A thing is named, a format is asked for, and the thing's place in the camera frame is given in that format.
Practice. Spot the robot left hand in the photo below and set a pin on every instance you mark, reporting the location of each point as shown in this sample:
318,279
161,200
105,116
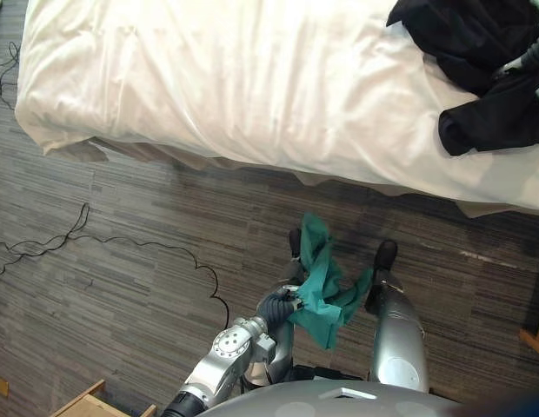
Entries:
276,307

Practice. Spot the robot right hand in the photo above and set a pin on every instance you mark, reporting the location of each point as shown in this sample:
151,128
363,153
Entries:
535,54

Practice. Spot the teal cloth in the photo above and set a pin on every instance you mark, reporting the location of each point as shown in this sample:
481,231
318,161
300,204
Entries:
321,282

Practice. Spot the black garment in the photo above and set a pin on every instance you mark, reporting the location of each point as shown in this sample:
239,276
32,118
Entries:
474,39

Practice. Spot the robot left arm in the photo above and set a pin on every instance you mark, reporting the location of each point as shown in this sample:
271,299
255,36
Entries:
228,360

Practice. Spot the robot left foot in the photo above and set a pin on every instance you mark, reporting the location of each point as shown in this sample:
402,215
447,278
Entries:
294,243

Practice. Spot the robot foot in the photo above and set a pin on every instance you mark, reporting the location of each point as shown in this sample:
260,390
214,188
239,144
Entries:
386,255
294,243

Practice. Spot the robot grey torso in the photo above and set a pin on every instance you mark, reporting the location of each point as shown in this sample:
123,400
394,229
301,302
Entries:
330,399

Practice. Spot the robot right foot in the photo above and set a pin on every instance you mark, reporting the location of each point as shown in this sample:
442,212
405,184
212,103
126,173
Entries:
386,255

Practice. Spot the robot right leg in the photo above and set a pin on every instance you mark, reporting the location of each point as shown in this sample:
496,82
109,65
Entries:
397,330

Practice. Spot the light wooden drawer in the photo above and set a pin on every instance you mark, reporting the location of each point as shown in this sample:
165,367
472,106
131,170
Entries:
95,401

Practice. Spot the white duvet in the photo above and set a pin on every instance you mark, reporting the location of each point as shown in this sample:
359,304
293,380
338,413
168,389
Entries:
234,82

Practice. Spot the wooden furniture leg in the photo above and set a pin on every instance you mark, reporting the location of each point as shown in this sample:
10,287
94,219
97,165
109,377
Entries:
534,334

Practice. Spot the small yellow floor tag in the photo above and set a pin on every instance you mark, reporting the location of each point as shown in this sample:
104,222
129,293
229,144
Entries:
2,387

